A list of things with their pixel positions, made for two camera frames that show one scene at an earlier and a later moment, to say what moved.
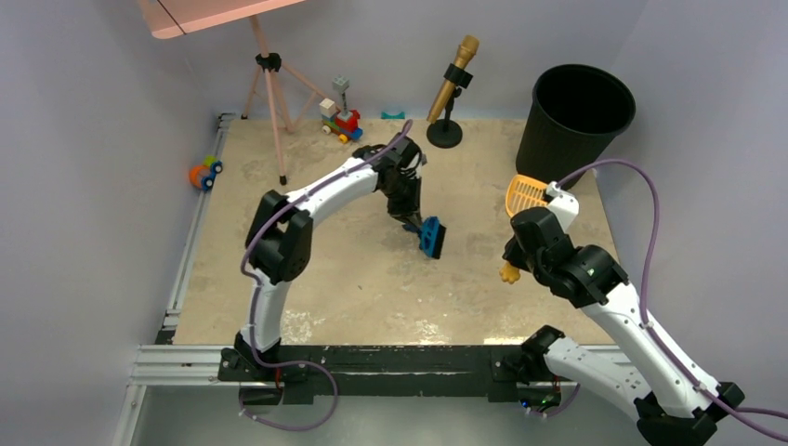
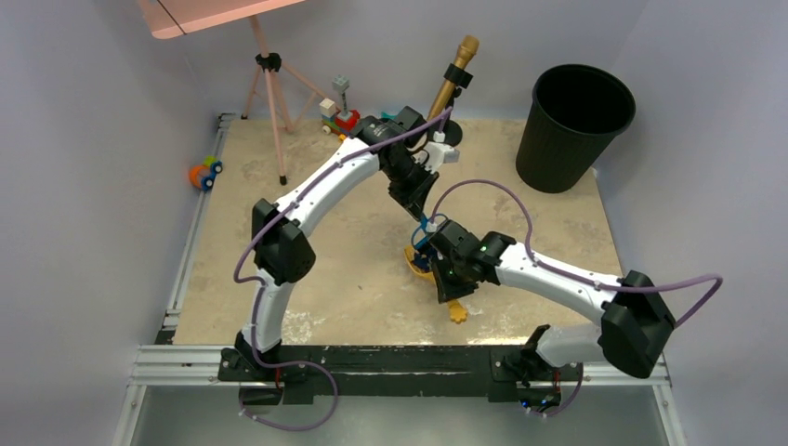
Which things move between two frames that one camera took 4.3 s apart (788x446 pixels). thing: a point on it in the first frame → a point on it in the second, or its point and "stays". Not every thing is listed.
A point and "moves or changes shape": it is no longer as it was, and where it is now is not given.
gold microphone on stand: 445,132 stays
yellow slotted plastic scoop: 524,192 → 458,312
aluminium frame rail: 164,363 stays
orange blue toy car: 202,176 stays
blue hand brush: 431,234 moves or changes shape
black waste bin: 574,112 stays
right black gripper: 514,255 → 447,290
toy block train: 344,124 stays
